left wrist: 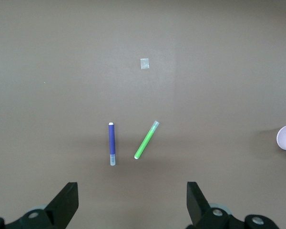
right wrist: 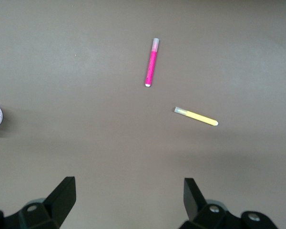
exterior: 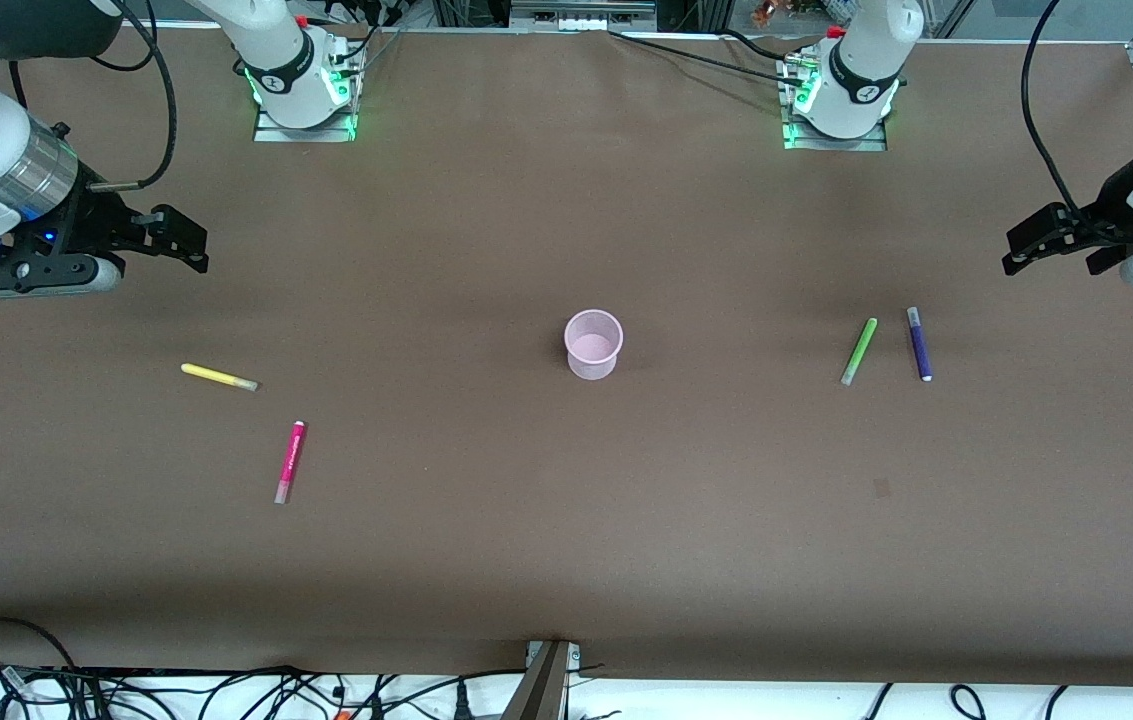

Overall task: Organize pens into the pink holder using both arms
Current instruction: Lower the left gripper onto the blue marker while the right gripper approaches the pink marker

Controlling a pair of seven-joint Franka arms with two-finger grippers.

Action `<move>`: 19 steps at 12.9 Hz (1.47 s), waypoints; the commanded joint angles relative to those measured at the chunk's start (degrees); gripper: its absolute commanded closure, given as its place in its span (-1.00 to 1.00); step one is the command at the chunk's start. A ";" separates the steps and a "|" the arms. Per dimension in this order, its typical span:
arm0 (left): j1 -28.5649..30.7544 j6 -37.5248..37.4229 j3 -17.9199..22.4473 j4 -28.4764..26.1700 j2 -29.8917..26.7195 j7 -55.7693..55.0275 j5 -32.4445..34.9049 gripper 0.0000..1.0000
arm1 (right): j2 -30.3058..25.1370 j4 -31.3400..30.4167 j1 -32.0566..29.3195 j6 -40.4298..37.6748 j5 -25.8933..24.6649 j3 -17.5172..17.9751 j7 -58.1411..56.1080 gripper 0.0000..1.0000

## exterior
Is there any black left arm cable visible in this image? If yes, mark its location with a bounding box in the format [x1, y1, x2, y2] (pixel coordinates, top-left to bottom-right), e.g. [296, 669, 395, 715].
[1020, 0, 1087, 216]

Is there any pink marker pen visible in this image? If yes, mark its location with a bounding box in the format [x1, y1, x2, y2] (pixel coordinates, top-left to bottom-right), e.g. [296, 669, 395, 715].
[273, 420, 308, 505]

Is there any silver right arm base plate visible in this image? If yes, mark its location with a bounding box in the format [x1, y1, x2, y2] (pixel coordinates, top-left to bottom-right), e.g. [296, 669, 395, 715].
[253, 98, 359, 144]

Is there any metal bracket with post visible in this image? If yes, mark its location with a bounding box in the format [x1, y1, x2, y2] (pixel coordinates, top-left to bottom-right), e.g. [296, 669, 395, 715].
[504, 640, 583, 720]

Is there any grey device with ports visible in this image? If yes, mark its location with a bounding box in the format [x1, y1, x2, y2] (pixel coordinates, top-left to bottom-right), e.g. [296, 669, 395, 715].
[510, 0, 659, 31]

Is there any pink cup holder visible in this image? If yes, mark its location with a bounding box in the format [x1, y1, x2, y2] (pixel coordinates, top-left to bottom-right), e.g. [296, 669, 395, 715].
[564, 309, 624, 382]

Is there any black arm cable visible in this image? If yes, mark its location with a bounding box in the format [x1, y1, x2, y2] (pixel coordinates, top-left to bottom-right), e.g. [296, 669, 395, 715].
[1020, 0, 1087, 216]
[6, 0, 177, 193]

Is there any black cable across table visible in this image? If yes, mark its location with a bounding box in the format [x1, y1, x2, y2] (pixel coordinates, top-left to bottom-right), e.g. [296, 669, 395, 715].
[608, 29, 799, 77]

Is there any purple marker pen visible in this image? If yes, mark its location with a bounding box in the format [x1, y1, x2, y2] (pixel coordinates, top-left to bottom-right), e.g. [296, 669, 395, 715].
[906, 306, 934, 383]

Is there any yellow marker pen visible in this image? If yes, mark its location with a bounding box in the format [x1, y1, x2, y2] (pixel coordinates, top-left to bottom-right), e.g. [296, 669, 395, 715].
[180, 362, 260, 393]

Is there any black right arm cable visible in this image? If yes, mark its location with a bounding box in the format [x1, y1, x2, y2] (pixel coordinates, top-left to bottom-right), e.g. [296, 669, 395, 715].
[6, 0, 177, 193]

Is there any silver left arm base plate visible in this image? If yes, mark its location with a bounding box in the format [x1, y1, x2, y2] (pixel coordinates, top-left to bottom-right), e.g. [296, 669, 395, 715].
[782, 108, 889, 154]

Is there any green marker pen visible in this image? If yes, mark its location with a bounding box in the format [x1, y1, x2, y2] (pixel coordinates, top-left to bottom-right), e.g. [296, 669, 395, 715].
[840, 317, 879, 387]

